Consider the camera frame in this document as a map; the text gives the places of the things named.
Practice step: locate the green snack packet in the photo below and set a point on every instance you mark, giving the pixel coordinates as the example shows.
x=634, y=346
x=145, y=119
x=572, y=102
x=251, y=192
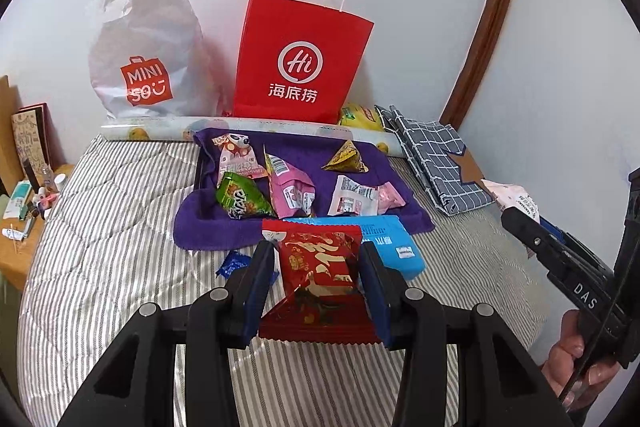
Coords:
x=240, y=197

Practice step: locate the wooden bed frame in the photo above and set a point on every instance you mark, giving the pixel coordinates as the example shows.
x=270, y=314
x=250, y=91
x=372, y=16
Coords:
x=495, y=7

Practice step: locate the grey checked cloth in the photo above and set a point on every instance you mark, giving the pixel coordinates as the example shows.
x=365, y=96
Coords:
x=435, y=162

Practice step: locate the patterned book box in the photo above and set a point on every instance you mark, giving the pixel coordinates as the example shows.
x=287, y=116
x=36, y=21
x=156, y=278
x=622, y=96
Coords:
x=31, y=137

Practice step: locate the small clear bottle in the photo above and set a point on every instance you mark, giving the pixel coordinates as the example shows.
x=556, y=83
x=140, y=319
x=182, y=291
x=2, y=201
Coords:
x=48, y=175

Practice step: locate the white plastic shopping bag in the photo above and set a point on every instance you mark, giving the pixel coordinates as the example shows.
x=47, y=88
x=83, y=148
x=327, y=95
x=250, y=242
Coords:
x=145, y=47

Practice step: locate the pink packet with yellow top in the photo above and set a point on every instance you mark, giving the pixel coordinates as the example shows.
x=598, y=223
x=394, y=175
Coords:
x=290, y=189

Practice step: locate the white and pink packet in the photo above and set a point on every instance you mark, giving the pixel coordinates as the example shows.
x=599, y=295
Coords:
x=350, y=196

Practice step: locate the small white tube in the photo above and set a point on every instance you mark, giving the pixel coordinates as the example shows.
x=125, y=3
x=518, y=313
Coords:
x=12, y=234

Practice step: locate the green and white tube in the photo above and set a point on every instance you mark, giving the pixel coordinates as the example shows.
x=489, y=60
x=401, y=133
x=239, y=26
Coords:
x=15, y=203

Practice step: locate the white printed packet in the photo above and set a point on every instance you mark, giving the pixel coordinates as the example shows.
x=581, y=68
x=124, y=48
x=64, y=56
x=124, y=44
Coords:
x=512, y=196

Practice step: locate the purple towel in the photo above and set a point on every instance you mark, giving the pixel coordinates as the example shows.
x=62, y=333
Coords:
x=310, y=157

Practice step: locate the wooden nightstand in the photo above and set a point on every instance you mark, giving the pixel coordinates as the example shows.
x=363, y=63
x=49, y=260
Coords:
x=20, y=257

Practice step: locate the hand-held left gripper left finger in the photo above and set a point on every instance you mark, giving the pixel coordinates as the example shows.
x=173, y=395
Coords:
x=260, y=292

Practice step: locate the yellow snack bag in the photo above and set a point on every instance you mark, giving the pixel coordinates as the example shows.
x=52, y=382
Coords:
x=361, y=116

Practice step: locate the small pink packet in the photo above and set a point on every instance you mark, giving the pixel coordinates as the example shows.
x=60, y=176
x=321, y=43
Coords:
x=390, y=197

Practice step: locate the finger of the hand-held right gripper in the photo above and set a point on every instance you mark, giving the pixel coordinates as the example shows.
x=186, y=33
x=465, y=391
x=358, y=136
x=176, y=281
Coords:
x=525, y=232
x=555, y=231

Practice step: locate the red snack packet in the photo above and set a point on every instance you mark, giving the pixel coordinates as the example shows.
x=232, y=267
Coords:
x=320, y=267

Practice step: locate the red paper bag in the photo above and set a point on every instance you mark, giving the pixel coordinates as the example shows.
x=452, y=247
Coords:
x=300, y=57

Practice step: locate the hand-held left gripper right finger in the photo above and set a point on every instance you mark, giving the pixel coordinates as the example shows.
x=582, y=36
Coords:
x=376, y=292

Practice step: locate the rolled patterned plastic sheet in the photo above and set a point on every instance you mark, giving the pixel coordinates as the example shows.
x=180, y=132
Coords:
x=160, y=129

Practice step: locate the yellow triangular snack packet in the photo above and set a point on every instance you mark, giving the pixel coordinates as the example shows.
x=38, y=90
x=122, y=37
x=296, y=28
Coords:
x=346, y=159

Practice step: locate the small blue packet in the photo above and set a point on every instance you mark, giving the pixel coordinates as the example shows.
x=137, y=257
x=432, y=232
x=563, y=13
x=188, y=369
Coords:
x=232, y=263

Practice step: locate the person's right hand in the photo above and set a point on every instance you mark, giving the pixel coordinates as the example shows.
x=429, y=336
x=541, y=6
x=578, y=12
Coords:
x=565, y=357

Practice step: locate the pink panda snack packet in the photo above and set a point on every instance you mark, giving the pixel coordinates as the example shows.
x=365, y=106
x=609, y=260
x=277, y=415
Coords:
x=235, y=154

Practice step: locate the light blue box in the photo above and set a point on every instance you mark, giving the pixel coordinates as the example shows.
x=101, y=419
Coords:
x=395, y=242

